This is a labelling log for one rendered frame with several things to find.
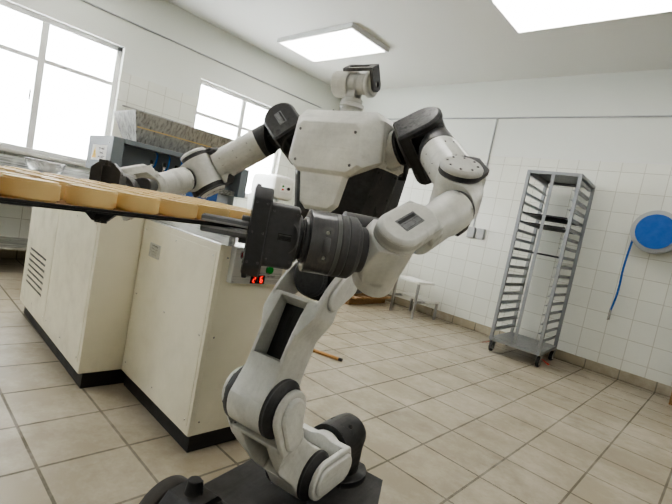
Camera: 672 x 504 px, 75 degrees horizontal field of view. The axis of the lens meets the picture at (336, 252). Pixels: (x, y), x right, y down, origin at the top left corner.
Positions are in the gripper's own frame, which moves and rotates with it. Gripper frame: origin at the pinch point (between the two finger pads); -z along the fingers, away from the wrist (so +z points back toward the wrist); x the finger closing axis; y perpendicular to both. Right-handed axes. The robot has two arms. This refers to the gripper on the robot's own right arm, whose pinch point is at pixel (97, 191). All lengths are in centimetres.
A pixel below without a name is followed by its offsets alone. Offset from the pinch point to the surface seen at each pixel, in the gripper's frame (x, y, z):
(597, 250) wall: 21, 384, 282
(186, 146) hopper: 24, -4, 146
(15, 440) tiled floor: -98, -37, 78
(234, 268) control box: -22, 29, 73
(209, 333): -48, 24, 74
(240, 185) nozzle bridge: 10, 26, 157
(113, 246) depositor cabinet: -29, -25, 124
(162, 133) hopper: 27, -14, 137
